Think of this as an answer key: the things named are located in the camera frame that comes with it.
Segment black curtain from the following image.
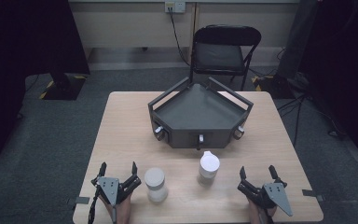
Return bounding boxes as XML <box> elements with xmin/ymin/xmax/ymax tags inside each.
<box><xmin>0</xmin><ymin>0</ymin><xmax>90</xmax><ymax>169</ymax></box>
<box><xmin>297</xmin><ymin>0</ymin><xmax>358</xmax><ymax>174</ymax></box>

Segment grey table clamp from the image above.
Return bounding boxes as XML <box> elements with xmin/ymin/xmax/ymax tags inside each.
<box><xmin>67</xmin><ymin>196</ymin><xmax>90</xmax><ymax>206</ymax></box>
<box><xmin>301</xmin><ymin>189</ymin><xmax>326</xmax><ymax>203</ymax></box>

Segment white wall socket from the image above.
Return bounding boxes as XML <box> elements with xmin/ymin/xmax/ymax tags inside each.
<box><xmin>164</xmin><ymin>1</ymin><xmax>186</xmax><ymax>14</ymax></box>

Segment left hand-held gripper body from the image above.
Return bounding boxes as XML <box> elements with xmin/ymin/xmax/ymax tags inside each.
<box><xmin>89</xmin><ymin>175</ymin><xmax>143</xmax><ymax>224</ymax></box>

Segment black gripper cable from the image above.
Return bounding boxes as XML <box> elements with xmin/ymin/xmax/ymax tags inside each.
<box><xmin>87</xmin><ymin>186</ymin><xmax>103</xmax><ymax>224</ymax></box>

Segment dark grey corner rack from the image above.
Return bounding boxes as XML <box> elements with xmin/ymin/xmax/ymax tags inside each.
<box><xmin>147</xmin><ymin>76</ymin><xmax>255</xmax><ymax>151</ymax></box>

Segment black power cable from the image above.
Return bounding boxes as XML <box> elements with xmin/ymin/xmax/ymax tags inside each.
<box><xmin>167</xmin><ymin>11</ymin><xmax>191</xmax><ymax>67</ymax></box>

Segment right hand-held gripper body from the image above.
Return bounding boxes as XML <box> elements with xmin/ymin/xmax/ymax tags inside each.
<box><xmin>237</xmin><ymin>178</ymin><xmax>294</xmax><ymax>217</ymax></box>

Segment black floor cables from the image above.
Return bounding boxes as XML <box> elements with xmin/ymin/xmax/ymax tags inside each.
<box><xmin>276</xmin><ymin>92</ymin><xmax>347</xmax><ymax>147</ymax></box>

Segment person's left hand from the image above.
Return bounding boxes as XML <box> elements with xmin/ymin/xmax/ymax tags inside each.
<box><xmin>101</xmin><ymin>192</ymin><xmax>133</xmax><ymax>224</ymax></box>

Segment clear jar with spouted lid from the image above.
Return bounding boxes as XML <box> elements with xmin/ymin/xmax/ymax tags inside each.
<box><xmin>197</xmin><ymin>150</ymin><xmax>221</xmax><ymax>188</ymax></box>

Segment black folding chair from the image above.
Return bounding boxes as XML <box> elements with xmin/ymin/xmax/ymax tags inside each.
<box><xmin>188</xmin><ymin>24</ymin><xmax>262</xmax><ymax>91</ymax></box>

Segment black stand base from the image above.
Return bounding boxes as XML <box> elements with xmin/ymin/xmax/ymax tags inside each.
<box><xmin>38</xmin><ymin>72</ymin><xmax>88</xmax><ymax>102</ymax></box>
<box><xmin>251</xmin><ymin>74</ymin><xmax>296</xmax><ymax>100</ymax></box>

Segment person's right hand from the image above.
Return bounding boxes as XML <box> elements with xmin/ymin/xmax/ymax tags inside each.
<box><xmin>247</xmin><ymin>200</ymin><xmax>278</xmax><ymax>224</ymax></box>

